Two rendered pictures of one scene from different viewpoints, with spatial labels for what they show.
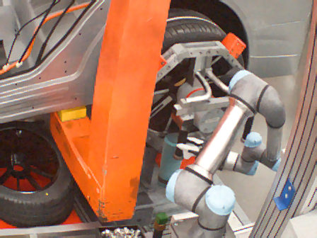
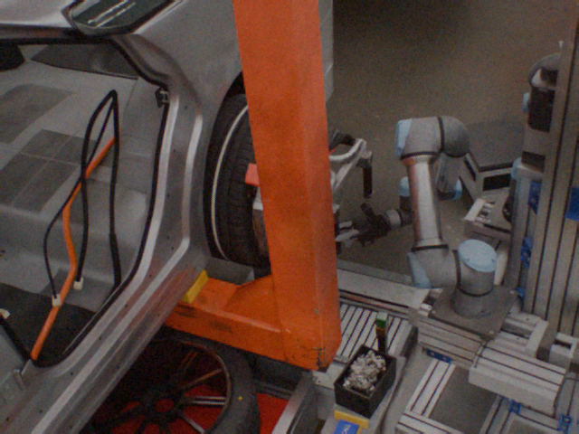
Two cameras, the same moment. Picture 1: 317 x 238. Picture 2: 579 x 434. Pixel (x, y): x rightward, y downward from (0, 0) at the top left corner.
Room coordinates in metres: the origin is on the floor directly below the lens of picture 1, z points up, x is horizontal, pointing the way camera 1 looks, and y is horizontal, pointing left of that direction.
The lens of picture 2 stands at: (0.49, 1.05, 2.68)
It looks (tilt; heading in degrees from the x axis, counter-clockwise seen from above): 40 degrees down; 331
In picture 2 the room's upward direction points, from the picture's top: 7 degrees counter-clockwise
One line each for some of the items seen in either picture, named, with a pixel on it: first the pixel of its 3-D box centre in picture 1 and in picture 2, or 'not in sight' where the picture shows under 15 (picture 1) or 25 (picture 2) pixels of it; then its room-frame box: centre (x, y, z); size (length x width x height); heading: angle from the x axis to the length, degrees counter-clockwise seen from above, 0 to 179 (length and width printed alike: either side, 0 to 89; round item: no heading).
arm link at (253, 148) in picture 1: (255, 148); (413, 193); (2.16, -0.41, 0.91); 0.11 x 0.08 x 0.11; 59
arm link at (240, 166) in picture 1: (246, 164); (409, 213); (2.17, -0.40, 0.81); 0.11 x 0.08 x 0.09; 77
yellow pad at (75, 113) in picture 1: (69, 107); (183, 282); (2.49, 0.41, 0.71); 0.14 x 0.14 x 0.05; 32
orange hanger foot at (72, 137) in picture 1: (81, 132); (224, 296); (2.35, 0.32, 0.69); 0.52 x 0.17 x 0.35; 32
